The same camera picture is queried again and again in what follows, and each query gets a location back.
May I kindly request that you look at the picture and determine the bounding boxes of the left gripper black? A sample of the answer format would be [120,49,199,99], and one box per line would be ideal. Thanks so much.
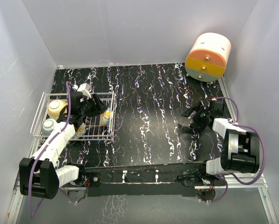
[79,94,107,118]

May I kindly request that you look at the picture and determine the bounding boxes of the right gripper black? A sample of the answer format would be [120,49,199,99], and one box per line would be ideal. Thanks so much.
[181,101,211,131]

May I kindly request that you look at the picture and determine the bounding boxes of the orange blue floral bowl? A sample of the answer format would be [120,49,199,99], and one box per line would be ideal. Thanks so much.
[99,108,113,126]

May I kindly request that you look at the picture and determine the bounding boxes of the orange flower bowl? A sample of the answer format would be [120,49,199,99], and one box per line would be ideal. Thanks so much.
[75,123,86,136]

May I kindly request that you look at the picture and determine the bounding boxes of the yellow teal patterned bowl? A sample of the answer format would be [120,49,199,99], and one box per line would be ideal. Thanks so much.
[47,99,67,119]

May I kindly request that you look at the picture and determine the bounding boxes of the grey bowl red rim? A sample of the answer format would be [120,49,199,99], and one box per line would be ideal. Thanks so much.
[41,118,57,136]

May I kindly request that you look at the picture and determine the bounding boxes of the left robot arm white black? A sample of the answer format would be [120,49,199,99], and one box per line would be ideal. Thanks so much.
[19,90,107,199]

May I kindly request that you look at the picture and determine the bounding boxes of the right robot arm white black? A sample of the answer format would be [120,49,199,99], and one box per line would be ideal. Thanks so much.
[181,97,266,185]

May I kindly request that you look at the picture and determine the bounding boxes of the round pastel drawer cabinet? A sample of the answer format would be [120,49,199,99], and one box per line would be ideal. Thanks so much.
[185,33,231,83]

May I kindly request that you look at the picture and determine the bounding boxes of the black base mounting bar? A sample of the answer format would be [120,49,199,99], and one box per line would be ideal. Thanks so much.
[66,168,226,198]

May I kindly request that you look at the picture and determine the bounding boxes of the white wire dish rack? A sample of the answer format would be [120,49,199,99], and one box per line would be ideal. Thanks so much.
[30,92,117,141]

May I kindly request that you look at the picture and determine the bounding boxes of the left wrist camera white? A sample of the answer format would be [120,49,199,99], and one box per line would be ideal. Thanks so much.
[72,83,92,98]

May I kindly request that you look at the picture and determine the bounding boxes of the aluminium frame rail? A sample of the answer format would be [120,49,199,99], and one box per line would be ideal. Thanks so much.
[6,77,279,224]

